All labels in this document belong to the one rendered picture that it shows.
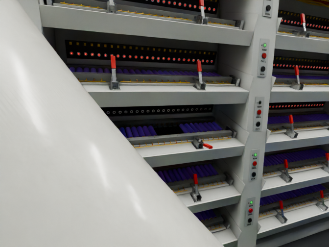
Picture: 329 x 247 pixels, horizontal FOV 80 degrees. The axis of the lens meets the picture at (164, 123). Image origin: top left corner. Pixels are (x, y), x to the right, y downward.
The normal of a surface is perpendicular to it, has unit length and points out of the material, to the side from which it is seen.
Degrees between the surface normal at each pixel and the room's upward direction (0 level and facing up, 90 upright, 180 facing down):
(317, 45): 109
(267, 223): 19
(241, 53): 90
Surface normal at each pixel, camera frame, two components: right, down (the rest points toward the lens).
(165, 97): 0.32, 0.48
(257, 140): 0.34, 0.16
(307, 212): 0.11, -0.88
